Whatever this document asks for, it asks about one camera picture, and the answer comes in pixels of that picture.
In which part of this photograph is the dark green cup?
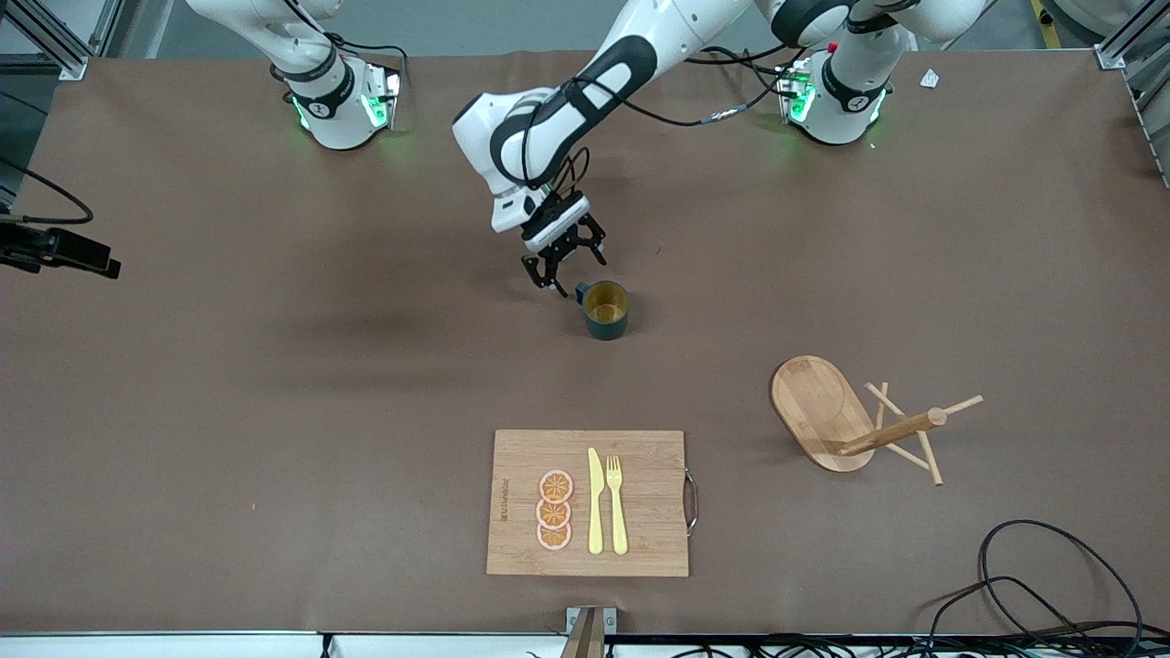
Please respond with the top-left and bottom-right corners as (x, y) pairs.
(575, 281), (631, 341)

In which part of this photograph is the wooden cup rack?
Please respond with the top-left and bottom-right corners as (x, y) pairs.
(771, 355), (984, 486)

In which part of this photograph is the yellow plastic knife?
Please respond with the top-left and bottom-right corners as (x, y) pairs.
(587, 447), (605, 556)

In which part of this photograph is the brown table cover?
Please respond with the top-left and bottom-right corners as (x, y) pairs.
(0, 48), (1170, 636)

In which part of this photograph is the yellow plastic fork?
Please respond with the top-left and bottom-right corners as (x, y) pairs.
(606, 455), (630, 556)

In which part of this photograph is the bamboo cutting board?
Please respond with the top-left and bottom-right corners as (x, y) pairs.
(485, 430), (700, 578)

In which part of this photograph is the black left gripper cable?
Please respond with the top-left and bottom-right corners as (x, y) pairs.
(567, 50), (807, 188)

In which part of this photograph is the aluminium frame profile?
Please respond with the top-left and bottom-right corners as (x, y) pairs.
(1092, 0), (1170, 188)
(0, 0), (124, 83)

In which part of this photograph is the black right arm base cable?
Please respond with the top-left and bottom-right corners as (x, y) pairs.
(288, 0), (410, 76)

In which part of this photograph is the metal bracket with post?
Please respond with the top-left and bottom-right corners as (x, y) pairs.
(559, 606), (618, 658)

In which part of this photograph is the black looped cable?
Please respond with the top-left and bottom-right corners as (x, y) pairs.
(978, 519), (1145, 641)
(914, 576), (1112, 658)

